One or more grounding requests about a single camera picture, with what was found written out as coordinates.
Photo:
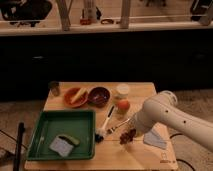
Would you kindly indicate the yellow banana piece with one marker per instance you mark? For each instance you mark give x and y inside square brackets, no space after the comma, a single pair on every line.
[79,95]

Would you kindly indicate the wooden post left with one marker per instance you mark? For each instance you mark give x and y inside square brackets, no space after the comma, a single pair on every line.
[64,16]

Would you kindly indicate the purple bowl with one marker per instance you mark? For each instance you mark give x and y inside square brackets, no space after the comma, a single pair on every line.
[99,96]

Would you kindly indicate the black pole stand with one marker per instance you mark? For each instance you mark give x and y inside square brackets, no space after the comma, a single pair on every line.
[17,158]

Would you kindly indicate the wooden post middle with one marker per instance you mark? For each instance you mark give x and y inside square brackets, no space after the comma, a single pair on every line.
[125,13]

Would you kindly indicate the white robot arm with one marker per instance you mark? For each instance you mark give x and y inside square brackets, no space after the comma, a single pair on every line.
[162,108]

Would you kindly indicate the red round object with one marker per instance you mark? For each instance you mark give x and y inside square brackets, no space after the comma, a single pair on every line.
[84,21]

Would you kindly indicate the white plastic cup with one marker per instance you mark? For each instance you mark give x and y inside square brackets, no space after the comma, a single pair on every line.
[122,91]

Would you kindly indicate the orange bowl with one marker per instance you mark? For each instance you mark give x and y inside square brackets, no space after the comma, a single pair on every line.
[69,95]

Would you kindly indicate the small metal cup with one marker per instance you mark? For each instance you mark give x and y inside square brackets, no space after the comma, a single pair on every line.
[54,88]

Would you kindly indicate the metal fork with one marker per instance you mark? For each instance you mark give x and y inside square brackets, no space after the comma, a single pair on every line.
[113,129]

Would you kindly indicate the wooden post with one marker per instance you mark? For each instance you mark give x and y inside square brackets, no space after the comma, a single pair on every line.
[125,13]
[64,16]

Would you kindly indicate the bunch of dark grapes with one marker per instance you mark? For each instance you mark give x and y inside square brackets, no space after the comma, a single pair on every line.
[127,136]

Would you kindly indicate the green plastic tray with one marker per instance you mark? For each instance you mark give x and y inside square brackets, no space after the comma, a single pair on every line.
[79,124]

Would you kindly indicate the green cucumber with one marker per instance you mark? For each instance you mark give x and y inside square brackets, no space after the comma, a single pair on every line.
[70,139]

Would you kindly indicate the folded grey cloth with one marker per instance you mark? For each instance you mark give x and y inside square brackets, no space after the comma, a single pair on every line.
[153,138]

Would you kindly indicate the blue sponge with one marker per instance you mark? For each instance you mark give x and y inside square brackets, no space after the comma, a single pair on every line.
[62,147]

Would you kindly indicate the black office chair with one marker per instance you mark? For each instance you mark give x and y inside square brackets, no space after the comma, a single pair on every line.
[29,12]

